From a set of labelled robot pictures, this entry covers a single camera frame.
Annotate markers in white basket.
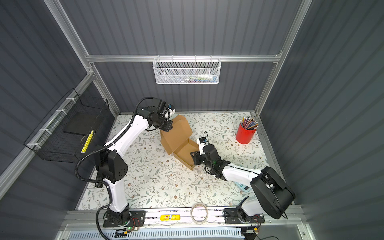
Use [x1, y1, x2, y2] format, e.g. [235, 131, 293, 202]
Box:
[180, 74, 219, 84]

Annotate white wire mesh basket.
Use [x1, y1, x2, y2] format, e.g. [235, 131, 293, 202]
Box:
[153, 58, 222, 85]

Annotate bundle of coloured pencils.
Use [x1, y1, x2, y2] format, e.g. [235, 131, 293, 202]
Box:
[240, 116, 259, 131]

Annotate red metal pencil cup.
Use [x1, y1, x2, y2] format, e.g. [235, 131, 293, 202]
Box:
[236, 124, 257, 145]

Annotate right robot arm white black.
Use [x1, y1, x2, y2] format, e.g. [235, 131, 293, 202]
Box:
[191, 137, 296, 223]

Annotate brown cardboard box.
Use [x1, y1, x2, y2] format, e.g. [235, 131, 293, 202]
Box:
[161, 115, 199, 170]

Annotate clear tape roll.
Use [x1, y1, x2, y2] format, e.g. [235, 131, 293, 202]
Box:
[190, 203, 209, 225]

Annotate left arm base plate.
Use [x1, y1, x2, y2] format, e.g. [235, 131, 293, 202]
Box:
[103, 209, 147, 228]

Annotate black wire mesh basket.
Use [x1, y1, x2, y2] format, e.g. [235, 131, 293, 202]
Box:
[24, 89, 113, 163]

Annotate black corrugated cable hose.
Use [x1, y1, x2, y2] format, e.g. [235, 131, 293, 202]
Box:
[74, 96, 155, 240]

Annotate yellow striped tool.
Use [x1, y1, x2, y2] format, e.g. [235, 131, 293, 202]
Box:
[81, 130, 95, 154]

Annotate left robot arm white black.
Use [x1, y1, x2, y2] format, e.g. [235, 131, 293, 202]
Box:
[96, 97, 176, 214]

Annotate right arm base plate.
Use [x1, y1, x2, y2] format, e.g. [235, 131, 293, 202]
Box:
[223, 208, 265, 225]

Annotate teal calculator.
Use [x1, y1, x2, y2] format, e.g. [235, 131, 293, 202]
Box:
[235, 182, 252, 193]

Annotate black foam pad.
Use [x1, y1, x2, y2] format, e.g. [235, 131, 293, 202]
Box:
[63, 113, 103, 136]

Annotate yellow spirit level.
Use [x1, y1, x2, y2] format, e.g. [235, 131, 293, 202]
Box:
[161, 215, 181, 221]

